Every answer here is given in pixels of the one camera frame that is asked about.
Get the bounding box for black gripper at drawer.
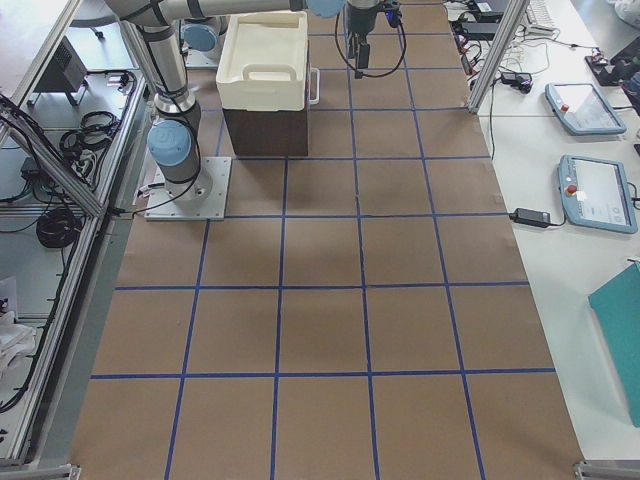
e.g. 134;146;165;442
345;0;378;78

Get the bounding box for brown paper mat blue grid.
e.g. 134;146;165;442
71;1;581;479

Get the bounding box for aluminium side frame rail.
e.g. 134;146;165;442
0;0;151;466

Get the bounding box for blue teach pendant far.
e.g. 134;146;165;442
545;83;627;136

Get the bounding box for black power adapter brick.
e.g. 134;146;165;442
509;208;551;228

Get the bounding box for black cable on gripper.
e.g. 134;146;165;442
333;0;408;78

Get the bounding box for black electronics box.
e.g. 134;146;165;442
34;36;88;106

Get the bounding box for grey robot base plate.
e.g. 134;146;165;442
143;157;232;221

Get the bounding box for blue teach pendant near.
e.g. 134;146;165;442
557;155;638;234

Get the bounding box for aluminium frame post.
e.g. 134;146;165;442
467;0;529;114

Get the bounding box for white plastic tray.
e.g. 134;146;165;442
216;11;308;111

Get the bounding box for blue teach pendant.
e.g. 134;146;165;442
557;155;638;234
545;83;627;136

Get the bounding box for dark brown wooden cabinet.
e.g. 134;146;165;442
222;53;310;157

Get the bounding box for black coiled cables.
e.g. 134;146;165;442
35;204;76;250

